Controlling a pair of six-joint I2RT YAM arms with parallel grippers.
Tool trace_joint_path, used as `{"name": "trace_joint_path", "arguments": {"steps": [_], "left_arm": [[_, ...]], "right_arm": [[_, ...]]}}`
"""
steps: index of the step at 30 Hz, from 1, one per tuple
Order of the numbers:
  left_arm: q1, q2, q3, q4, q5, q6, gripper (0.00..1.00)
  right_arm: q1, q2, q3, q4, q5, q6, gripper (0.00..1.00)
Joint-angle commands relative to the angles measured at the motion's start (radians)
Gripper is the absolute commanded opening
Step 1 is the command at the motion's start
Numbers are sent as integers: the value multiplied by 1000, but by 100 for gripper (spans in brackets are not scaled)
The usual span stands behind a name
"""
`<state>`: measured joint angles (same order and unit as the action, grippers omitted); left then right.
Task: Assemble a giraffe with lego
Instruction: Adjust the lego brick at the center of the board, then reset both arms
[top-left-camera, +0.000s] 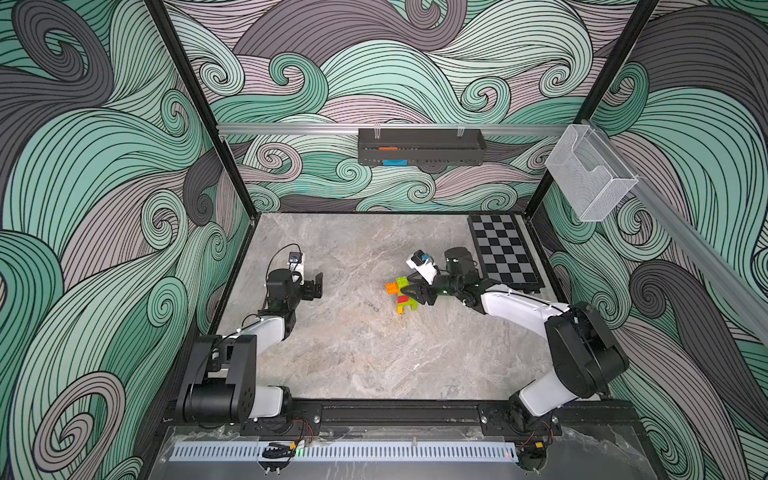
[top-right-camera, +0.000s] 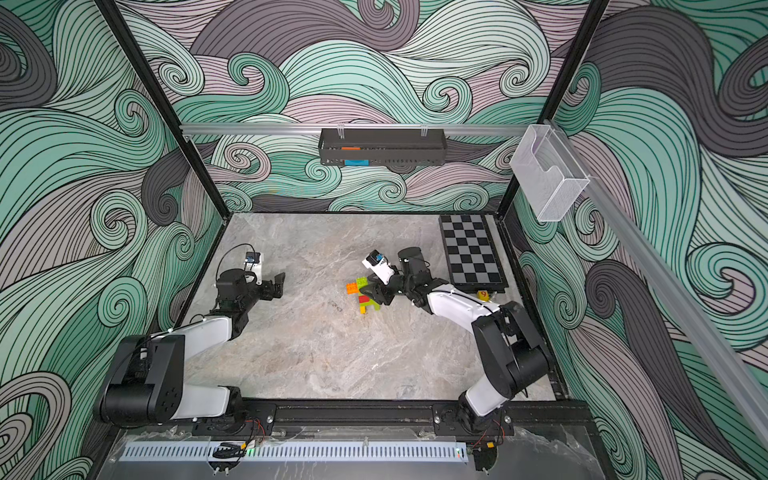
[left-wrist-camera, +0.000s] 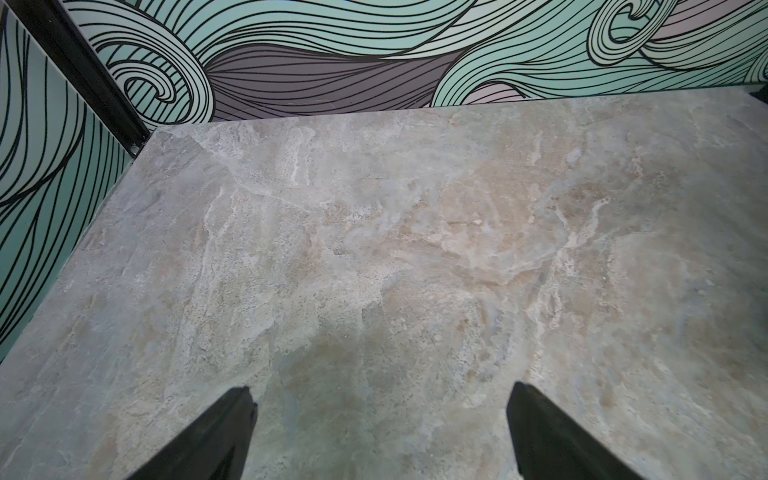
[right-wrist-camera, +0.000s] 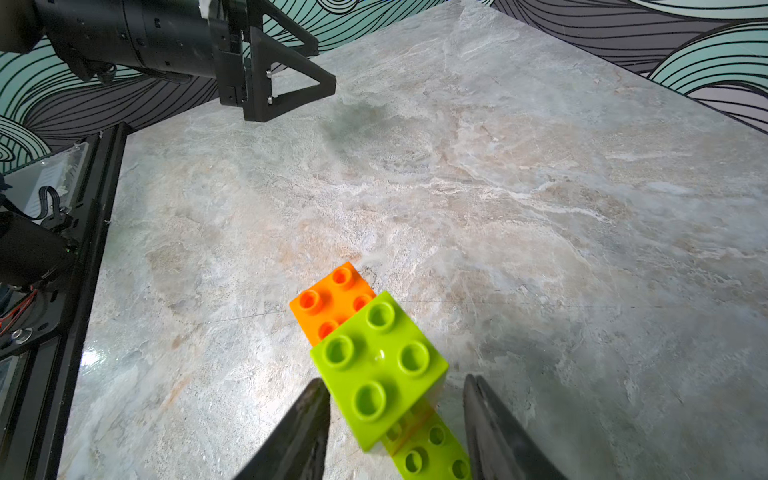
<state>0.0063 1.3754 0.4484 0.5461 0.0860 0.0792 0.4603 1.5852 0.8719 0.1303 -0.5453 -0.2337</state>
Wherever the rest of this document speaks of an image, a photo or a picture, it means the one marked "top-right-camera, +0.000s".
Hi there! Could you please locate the aluminium rail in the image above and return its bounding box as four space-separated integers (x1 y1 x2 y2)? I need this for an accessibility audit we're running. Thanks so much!
180 122 528 137
544 120 767 445

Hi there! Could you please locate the black checkerboard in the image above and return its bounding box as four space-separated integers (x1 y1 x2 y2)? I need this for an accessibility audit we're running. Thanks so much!
439 213 508 293

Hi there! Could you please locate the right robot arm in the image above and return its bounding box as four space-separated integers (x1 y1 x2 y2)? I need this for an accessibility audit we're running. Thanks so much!
361 247 552 421

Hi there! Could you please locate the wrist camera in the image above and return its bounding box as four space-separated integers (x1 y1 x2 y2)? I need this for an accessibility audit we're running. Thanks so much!
243 250 263 285
362 250 398 285

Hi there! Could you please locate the aluminium rail right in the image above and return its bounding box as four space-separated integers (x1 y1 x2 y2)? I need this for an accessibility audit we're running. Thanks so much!
544 120 767 445

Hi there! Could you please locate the black wall tray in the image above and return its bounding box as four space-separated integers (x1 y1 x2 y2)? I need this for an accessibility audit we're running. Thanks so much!
318 129 448 173

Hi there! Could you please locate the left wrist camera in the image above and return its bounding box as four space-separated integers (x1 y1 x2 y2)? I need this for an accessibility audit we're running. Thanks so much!
243 250 263 285

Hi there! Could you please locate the clear plastic bin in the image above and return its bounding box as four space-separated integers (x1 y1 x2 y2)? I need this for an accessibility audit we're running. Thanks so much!
510 124 590 223

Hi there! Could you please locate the green square lego brick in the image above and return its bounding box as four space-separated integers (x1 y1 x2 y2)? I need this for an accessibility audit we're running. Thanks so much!
359 300 381 313

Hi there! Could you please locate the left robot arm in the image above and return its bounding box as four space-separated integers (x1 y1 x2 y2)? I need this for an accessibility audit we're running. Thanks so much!
93 269 286 429

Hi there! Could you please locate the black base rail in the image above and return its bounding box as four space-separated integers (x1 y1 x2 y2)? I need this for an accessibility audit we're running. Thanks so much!
164 398 593 440

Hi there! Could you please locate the black frame post right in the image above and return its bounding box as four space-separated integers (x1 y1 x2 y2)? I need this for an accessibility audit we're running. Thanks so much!
496 0 612 217

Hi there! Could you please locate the aluminium rail back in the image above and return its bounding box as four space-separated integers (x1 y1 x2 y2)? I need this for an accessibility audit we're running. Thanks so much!
180 122 528 137

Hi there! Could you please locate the white slotted cable duct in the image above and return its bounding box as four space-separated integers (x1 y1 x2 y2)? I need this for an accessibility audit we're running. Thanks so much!
118 440 469 463

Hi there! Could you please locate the black frame post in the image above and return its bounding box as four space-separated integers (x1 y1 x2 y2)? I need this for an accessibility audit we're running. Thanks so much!
94 0 232 223
496 0 612 217

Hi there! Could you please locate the black frame post left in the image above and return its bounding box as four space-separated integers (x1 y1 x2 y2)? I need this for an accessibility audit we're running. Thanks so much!
94 0 232 223

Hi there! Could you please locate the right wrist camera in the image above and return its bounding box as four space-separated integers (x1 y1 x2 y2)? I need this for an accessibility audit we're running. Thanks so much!
362 250 398 285

